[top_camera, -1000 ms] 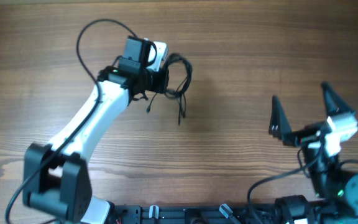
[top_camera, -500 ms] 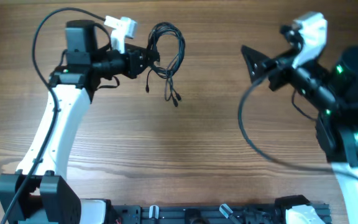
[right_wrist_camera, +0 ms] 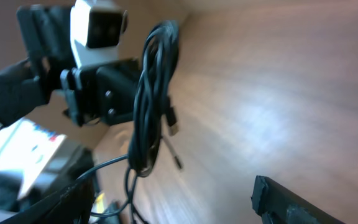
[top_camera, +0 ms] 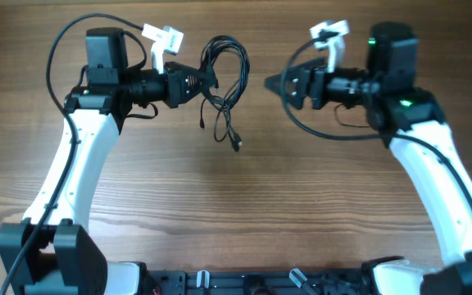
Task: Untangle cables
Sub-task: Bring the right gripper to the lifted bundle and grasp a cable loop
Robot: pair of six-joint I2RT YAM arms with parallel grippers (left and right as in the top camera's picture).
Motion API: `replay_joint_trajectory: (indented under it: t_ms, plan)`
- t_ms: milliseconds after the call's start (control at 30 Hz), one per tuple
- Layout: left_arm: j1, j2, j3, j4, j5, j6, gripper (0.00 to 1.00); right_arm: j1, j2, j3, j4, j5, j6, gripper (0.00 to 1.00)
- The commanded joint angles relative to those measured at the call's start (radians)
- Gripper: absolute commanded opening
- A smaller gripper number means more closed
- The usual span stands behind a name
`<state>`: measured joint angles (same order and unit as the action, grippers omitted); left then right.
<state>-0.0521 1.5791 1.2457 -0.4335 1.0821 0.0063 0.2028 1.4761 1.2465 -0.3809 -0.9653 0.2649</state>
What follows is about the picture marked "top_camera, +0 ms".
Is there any black cable bundle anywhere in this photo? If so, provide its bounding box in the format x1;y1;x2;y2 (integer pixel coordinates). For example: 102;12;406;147
197;34;252;153

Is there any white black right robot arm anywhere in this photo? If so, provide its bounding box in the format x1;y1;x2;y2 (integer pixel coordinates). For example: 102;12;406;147
265;20;472;294

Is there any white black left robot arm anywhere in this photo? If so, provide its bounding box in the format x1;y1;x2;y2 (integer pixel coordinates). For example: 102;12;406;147
0;25;208;294

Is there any black right camera cable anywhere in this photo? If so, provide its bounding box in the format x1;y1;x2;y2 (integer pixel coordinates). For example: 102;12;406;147
279;30;472;263

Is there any black camera cable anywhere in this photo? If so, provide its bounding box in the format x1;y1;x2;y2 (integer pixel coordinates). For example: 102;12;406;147
279;30;472;263
0;12;149;295

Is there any black left camera cable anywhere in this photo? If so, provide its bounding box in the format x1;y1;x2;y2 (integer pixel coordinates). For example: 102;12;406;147
0;12;149;295

